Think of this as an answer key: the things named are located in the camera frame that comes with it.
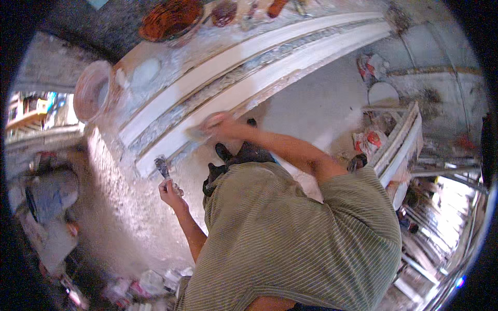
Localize person's right hand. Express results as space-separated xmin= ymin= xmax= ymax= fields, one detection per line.
xmin=202 ymin=111 xmax=239 ymax=143

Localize person's left hand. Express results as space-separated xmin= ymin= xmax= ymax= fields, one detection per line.
xmin=158 ymin=178 xmax=184 ymax=209

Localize putty knife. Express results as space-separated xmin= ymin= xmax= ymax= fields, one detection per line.
xmin=154 ymin=155 xmax=184 ymax=196

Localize sandpaper piece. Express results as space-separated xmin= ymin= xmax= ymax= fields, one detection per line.
xmin=185 ymin=125 xmax=213 ymax=143

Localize person's legs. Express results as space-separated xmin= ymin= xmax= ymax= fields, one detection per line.
xmin=202 ymin=118 xmax=369 ymax=197

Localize heap of plastic litter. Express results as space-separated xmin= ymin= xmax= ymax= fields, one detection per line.
xmin=102 ymin=267 xmax=194 ymax=311

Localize brown round bowl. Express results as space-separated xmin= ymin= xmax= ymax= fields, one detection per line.
xmin=139 ymin=0 xmax=205 ymax=43

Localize grey sack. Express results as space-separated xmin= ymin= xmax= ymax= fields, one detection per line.
xmin=24 ymin=166 xmax=81 ymax=225

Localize orange-brown bottle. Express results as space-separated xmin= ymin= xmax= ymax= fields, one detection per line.
xmin=267 ymin=0 xmax=289 ymax=19

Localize person's body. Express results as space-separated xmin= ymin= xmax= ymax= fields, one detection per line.
xmin=174 ymin=145 xmax=402 ymax=311

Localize red and white plastic bag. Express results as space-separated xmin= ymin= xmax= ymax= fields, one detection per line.
xmin=356 ymin=53 xmax=388 ymax=83
xmin=352 ymin=129 xmax=388 ymax=157

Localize white round disc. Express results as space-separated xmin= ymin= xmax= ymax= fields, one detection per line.
xmin=367 ymin=81 xmax=400 ymax=108

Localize metal rack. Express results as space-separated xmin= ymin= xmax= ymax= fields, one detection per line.
xmin=391 ymin=155 xmax=489 ymax=311

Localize long white wooden frame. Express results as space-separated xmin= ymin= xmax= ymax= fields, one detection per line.
xmin=116 ymin=11 xmax=394 ymax=180

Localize short white wooden frame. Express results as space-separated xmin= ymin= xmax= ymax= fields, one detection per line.
xmin=361 ymin=101 xmax=425 ymax=211

